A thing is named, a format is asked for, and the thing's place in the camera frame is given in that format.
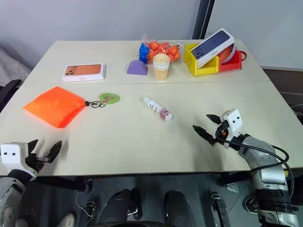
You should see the red plastic bin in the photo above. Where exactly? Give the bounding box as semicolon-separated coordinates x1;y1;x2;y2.
218;49;243;72

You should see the clear bag of orange blocks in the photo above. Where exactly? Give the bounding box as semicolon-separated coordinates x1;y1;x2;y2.
138;34;185;65

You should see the dark rounded shape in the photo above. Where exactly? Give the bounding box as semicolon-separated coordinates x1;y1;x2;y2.
98;188;143;226
163;189;190;226

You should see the white shoe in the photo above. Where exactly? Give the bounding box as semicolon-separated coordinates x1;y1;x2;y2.
15;211;77;227

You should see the yellow plastic bin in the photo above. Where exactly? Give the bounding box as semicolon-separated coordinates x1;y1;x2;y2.
184;43;220;77

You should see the orange phone box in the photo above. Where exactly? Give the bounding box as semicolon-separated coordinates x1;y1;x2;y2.
61;62;107;83

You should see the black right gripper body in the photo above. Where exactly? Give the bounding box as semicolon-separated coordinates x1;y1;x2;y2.
214;120;232;145

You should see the orange fabric pouch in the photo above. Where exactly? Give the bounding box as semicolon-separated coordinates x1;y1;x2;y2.
22;86;87;129

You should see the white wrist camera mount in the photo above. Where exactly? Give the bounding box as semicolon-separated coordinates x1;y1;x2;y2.
0;142;38;177
219;109;243;149

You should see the cream paper cup stack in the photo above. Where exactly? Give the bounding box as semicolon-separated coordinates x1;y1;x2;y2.
152;53;171;82

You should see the black metal bracket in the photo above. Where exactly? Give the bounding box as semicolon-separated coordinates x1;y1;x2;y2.
209;191;228;227

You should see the green round keychain tag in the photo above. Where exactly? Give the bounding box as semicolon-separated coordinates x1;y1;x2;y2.
98;92;121;106

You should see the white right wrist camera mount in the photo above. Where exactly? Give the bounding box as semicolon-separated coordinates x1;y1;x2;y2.
219;109;243;149

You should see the black table frame bar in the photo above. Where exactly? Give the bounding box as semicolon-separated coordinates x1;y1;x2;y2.
217;169;252;188
35;175;86;192

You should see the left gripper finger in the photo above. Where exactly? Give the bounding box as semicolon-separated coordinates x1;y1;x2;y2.
46;140;63;164
26;139;39;158

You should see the purple arch block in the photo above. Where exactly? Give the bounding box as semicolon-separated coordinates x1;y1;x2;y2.
126;59;149;77

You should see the black chair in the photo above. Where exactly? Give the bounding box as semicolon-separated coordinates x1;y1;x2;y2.
0;79;22;112

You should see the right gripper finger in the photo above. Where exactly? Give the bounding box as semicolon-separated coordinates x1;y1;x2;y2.
206;114;223;125
192;125;218;146

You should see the grey crumpled sheet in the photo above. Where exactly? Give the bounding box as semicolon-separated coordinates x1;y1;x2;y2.
0;44;32;88

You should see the dark blue phone box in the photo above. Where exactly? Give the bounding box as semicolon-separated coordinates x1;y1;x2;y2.
190;28;236;68

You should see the white spray bottle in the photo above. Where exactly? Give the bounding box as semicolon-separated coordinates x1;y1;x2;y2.
143;96;174;123

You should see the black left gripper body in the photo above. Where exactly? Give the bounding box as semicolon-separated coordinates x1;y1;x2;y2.
24;153;53;176

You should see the orange disc with white rim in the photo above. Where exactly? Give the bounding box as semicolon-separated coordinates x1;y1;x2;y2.
217;43;238;65

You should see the black upright pole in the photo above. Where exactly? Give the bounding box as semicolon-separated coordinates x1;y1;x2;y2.
190;0;216;41

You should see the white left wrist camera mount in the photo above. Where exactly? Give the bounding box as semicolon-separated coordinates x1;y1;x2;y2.
0;142;38;177

